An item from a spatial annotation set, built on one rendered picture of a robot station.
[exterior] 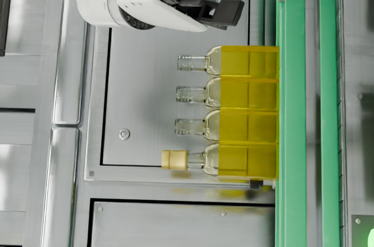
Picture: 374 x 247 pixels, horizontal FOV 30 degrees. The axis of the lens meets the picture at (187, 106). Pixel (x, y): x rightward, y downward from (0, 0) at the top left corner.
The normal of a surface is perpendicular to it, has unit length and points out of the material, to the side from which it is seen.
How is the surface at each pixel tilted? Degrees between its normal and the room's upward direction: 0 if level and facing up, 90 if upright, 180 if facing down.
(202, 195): 90
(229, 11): 45
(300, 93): 90
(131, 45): 91
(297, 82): 90
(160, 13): 74
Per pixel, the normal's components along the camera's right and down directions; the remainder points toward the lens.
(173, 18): -0.26, 0.94
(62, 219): -0.04, -0.25
